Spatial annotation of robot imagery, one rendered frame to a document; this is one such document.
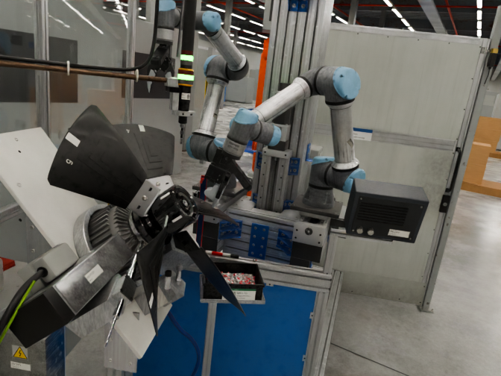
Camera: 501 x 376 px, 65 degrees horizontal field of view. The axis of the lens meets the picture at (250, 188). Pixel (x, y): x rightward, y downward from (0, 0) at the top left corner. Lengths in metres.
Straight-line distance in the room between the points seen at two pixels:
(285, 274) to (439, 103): 1.86
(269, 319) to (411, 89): 1.91
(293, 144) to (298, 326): 0.86
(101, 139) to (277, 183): 1.15
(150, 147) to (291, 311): 0.91
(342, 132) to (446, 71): 1.53
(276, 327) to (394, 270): 1.70
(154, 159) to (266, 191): 0.89
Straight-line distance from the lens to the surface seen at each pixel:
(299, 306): 1.72
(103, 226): 1.13
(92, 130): 1.01
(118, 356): 1.31
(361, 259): 3.23
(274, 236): 1.93
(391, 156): 3.02
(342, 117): 1.63
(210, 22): 1.70
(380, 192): 1.51
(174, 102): 1.14
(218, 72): 2.05
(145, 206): 1.09
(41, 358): 1.31
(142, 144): 1.28
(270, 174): 2.01
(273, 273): 1.64
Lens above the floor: 1.57
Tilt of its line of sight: 15 degrees down
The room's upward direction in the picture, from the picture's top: 7 degrees clockwise
